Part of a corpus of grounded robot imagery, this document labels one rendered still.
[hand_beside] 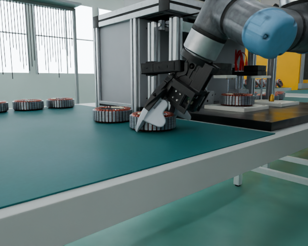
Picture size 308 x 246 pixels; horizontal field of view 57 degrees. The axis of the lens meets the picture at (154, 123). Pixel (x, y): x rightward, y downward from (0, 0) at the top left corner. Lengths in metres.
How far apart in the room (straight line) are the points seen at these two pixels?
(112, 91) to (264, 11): 0.75
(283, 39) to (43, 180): 0.41
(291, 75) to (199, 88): 4.10
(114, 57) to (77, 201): 0.86
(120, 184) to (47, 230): 0.09
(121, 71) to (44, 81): 6.35
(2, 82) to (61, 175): 6.77
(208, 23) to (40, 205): 0.43
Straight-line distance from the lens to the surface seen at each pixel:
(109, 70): 1.15
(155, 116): 0.61
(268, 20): 0.50
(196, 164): 0.43
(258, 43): 0.50
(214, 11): 0.57
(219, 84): 1.33
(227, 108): 0.91
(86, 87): 7.87
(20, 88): 7.22
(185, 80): 0.62
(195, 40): 0.59
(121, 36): 1.10
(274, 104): 1.11
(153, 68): 0.65
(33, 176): 0.39
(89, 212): 0.33
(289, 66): 4.69
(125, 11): 1.06
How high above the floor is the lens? 0.87
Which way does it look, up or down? 9 degrees down
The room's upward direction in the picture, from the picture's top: straight up
